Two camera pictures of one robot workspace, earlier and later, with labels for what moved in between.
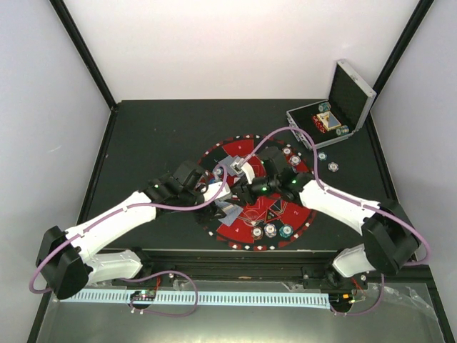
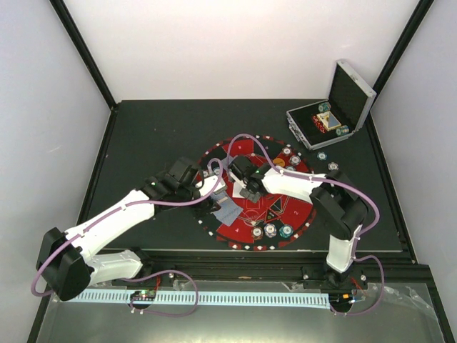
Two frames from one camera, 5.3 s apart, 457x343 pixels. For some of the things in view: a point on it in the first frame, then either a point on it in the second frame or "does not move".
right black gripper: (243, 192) to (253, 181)
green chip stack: (322, 156) does not move
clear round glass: (251, 218) does not move
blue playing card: (226, 162) does not move
